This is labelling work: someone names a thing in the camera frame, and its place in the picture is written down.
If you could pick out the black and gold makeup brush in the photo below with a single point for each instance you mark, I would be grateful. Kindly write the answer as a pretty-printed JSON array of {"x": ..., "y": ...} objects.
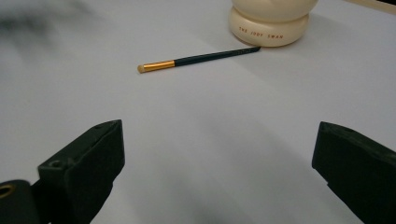
[{"x": 199, "y": 58}]

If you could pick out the white table cover sheet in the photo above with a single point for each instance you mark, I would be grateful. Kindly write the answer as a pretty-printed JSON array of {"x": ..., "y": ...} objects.
[{"x": 199, "y": 109}]

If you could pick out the cream ribbed brush holder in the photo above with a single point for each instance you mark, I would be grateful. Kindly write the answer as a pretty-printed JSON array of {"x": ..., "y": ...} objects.
[{"x": 271, "y": 25}]

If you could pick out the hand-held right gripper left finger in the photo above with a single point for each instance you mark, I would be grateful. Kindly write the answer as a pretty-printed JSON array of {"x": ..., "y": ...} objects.
[{"x": 84, "y": 165}]

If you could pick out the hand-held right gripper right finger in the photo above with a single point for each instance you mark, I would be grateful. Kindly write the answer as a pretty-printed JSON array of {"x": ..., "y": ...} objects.
[{"x": 358, "y": 161}]

